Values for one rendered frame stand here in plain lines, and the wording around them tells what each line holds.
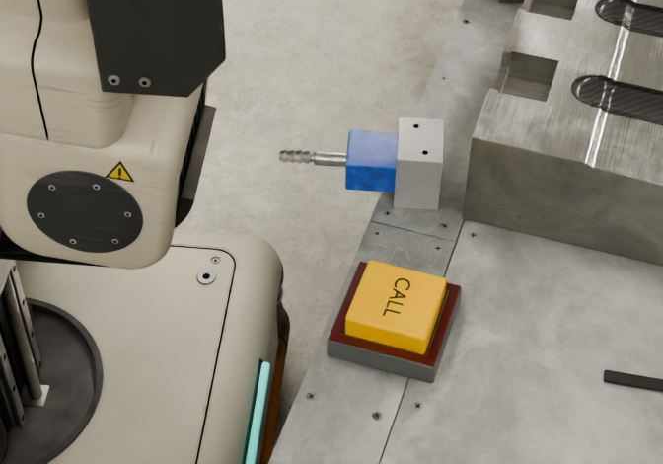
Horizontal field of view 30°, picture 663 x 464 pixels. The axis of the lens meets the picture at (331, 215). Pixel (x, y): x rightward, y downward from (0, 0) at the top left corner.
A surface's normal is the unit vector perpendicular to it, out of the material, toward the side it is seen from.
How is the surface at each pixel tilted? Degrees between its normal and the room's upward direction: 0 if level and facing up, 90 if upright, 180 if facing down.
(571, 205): 90
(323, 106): 0
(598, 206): 90
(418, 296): 0
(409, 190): 90
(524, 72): 90
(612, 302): 0
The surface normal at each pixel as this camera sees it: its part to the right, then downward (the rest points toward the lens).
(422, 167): -0.08, 0.72
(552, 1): -0.31, 0.69
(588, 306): 0.00, -0.69
